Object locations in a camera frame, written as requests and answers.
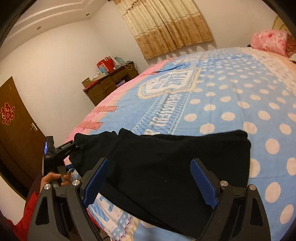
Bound brown wooden door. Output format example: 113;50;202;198
1;77;45;199

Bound person left hand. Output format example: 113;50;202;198
40;172;71;192

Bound stacked books under desk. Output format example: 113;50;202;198
116;80;125;87

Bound red gift bag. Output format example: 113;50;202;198
97;57;115;74

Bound dark red patterned sleeve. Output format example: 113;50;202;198
4;192;39;240

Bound circle patterned pillow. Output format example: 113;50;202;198
289;53;296;63

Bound black knit garment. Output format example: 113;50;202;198
69;129;251;238

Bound cream wooden headboard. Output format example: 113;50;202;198
272;16;290;33

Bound dark wooden desk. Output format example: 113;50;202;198
83;61;138;106

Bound pink floral folded blanket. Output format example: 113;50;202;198
250;30;295;58

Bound beige window curtain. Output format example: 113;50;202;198
114;0;214;60

